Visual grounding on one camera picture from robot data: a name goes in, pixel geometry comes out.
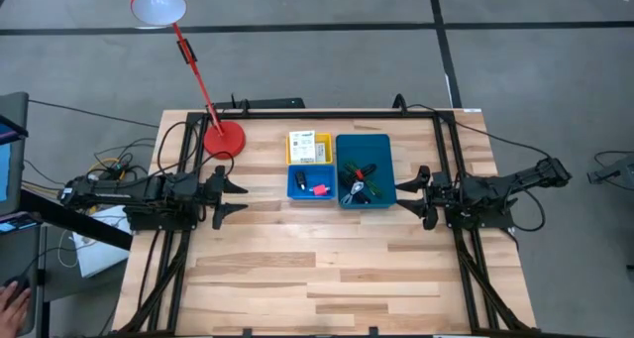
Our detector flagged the white paper box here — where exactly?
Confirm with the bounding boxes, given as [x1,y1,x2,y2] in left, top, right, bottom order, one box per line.
[71,203,131,279]

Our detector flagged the black aluminium table frame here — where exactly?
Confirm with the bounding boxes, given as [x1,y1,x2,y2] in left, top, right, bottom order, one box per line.
[118,108,534,337]

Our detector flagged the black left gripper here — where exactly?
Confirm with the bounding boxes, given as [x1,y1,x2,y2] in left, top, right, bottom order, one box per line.
[195,165,249,231]

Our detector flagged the tablet with colourful screen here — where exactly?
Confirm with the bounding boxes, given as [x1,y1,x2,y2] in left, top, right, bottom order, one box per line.
[0,211,45,236]

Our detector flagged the red desk lamp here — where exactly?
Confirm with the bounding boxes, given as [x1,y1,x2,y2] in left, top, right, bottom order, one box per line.
[130,0,248,161]

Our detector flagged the black cable with red band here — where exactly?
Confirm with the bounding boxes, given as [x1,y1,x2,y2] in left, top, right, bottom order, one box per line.
[341,163,377,183]

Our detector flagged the large teal plastic bin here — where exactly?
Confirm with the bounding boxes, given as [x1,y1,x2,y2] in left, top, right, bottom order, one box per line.
[335,133,398,211]

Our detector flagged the black computer mouse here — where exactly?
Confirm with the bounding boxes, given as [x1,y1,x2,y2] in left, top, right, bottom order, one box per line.
[2,274,30,299]

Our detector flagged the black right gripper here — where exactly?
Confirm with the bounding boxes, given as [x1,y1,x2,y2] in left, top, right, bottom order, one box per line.
[394,165,460,231]

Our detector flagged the person's hand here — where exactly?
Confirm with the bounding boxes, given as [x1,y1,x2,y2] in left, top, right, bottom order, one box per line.
[0,281,32,338]

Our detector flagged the small blue plastic bin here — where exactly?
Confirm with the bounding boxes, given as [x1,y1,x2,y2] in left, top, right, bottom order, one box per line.
[286,163,338,201]

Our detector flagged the thin black floor cable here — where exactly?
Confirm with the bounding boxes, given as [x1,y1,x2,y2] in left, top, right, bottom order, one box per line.
[28,98,160,130]

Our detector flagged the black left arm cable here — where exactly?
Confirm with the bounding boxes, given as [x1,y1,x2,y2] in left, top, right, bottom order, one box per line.
[156,121,235,176]

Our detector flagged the computer monitor with blue screen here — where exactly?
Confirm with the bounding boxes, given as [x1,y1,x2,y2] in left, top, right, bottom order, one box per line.
[0,90,30,218]

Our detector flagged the yellow cable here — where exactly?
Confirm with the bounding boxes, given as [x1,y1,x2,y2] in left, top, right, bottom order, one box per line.
[84,158,126,215]

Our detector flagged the flat black device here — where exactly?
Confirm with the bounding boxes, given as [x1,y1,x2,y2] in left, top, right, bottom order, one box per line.
[213,97,306,111]

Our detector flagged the grey metal stand foot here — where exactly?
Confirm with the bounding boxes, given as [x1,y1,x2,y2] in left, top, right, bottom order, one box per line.
[586,152,634,185]

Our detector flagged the grey side desk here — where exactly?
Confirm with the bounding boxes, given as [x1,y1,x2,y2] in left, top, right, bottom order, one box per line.
[0,223,49,338]

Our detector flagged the black slanted bar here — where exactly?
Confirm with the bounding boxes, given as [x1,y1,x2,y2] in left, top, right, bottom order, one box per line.
[19,187,134,253]

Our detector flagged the small yellow plastic bin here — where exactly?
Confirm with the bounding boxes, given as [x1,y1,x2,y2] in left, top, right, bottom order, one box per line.
[285,132,334,167]

